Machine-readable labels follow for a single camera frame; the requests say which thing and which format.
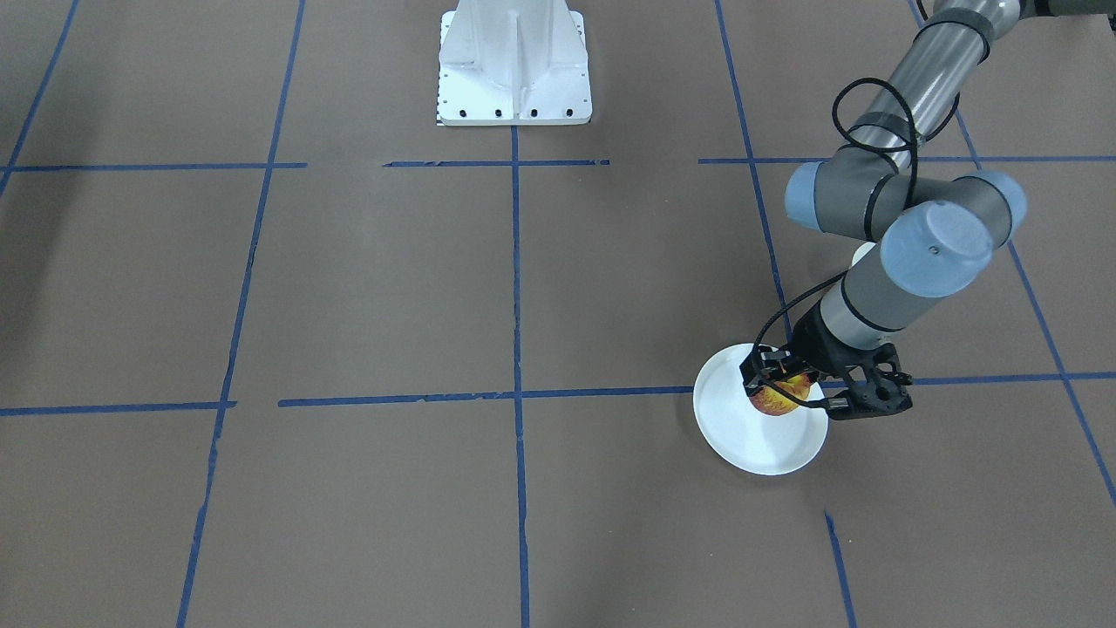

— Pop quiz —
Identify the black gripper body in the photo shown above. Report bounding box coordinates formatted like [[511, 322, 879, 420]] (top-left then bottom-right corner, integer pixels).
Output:
[[780, 307, 882, 381]]

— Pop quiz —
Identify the red yellow apple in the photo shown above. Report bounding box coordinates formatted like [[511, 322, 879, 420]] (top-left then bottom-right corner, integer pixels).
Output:
[[748, 380, 800, 417]]

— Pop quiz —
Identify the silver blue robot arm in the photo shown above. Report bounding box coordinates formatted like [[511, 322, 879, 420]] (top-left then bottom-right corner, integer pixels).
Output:
[[740, 1, 1113, 419]]

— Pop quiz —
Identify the white plate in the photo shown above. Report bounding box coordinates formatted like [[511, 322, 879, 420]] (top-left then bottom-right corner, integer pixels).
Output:
[[692, 342, 829, 476]]

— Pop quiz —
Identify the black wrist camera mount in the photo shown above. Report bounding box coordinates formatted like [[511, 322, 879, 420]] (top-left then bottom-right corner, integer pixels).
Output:
[[825, 342, 913, 421]]

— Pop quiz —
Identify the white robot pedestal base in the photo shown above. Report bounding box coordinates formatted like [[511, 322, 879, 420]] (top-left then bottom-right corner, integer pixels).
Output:
[[436, 1, 594, 126]]

